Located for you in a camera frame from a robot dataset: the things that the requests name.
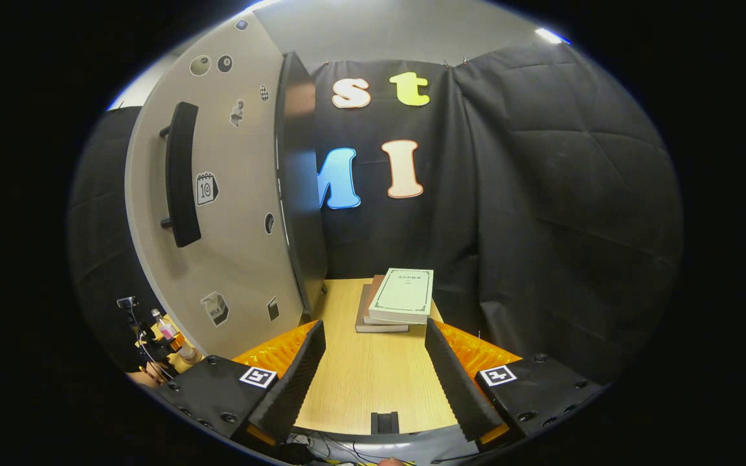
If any black table clamp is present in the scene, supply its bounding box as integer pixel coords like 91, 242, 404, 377
371, 411, 400, 435

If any brown book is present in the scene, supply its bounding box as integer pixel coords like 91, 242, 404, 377
363, 275, 413, 327

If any dark grey cabinet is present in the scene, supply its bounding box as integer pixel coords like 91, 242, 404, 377
274, 52, 328, 318

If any green book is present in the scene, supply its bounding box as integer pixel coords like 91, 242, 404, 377
368, 268, 435, 325

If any clear bottle pink label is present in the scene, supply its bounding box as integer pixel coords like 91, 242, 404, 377
150, 309, 200, 364

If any black door handle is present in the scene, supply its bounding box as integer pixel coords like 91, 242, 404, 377
159, 102, 202, 248

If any black backdrop cloth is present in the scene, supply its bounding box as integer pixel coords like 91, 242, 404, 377
69, 42, 683, 383

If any grey cabinet door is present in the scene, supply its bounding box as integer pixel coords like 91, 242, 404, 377
125, 12, 306, 358

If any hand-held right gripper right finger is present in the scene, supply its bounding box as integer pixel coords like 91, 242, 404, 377
425, 318, 607, 454

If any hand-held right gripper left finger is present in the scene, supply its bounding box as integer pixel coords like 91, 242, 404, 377
156, 319, 327, 447

